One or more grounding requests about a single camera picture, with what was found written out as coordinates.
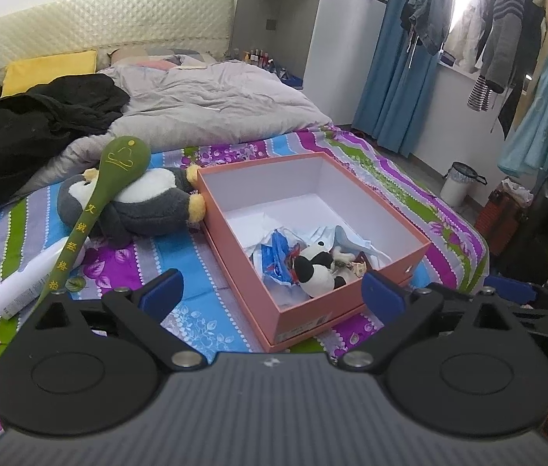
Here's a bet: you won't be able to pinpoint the small doll charm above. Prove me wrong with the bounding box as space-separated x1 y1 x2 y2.
329 247 369 278

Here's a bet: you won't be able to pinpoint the light blue hanging dress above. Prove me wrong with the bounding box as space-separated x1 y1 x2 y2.
497 24 548 178

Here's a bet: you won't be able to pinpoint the cream quilted headboard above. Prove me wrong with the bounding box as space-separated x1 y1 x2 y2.
0 0 236 83

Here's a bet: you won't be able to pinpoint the hanging denim clothes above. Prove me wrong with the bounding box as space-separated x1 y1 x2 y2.
400 0 456 56

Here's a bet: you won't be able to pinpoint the red shiny packet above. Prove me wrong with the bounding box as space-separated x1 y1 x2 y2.
287 243 306 285

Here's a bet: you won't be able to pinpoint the row of small bottles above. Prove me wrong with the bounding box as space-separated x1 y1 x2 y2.
242 47 275 66

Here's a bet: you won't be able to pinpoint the pink pillow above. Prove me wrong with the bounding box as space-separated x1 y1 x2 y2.
111 49 182 71

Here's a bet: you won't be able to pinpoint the red suitcase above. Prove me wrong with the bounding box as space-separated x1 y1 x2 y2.
473 177 534 258

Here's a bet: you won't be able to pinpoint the floral striped bed sheet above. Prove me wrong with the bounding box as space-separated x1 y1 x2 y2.
0 123 491 447

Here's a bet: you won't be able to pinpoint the blue curtain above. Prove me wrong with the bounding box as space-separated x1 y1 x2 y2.
354 0 442 158

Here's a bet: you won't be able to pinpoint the white trash bin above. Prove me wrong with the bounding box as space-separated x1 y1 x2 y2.
440 161 487 209

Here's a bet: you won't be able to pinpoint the white bottle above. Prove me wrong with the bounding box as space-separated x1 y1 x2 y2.
0 238 90 321

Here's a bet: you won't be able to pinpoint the blue printed packet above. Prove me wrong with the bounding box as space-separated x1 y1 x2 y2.
249 230 304 289

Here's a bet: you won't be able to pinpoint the black clothing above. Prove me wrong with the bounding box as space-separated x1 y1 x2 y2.
0 75 131 229

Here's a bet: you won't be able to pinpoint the grey duvet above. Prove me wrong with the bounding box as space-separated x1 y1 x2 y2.
14 61 333 205

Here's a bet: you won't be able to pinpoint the clear plastic bag with toy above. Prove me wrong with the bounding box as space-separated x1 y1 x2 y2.
303 224 391 265

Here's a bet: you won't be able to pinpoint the green plush toy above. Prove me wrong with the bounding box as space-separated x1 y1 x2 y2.
36 135 152 304

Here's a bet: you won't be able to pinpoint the black white striped garment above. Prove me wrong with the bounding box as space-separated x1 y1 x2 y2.
467 75 498 112

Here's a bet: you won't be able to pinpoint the grey striped hanging sweater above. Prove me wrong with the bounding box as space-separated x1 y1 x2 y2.
478 0 546 95

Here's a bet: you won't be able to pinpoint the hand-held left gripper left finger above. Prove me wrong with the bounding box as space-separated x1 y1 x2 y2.
26 268 207 370

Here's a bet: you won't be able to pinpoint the blue storage box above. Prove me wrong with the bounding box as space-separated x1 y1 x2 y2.
276 65 306 89

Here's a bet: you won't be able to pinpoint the white wardrobe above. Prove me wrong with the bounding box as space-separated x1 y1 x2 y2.
229 0 391 124

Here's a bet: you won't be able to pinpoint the yellow pillow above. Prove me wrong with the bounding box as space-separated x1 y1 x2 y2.
1 50 99 98

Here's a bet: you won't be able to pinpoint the white hanging jacket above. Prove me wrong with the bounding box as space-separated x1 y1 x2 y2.
444 0 503 76

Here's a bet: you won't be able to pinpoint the panda plush toy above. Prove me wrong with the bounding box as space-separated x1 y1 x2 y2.
293 240 352 299

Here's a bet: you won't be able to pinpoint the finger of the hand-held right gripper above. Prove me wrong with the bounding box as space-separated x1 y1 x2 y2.
486 275 548 309

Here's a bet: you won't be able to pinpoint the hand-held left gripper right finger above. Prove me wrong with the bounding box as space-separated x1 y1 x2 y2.
337 270 522 370

